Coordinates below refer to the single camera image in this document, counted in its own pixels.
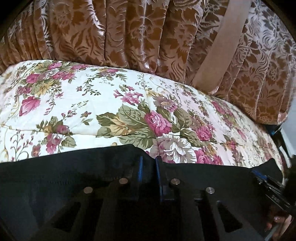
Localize white floral bedspread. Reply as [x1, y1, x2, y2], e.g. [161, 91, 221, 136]
[1, 60, 282, 168]

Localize black pants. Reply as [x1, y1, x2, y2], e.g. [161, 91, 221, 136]
[1, 145, 282, 240]

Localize plain tan curtain tieback band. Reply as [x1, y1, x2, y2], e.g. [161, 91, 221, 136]
[192, 0, 251, 94]

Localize brown floral damask curtain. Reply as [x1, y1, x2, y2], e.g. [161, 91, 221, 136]
[1, 1, 295, 125]

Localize person's right hand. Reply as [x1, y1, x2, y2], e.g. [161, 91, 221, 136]
[264, 206, 293, 240]

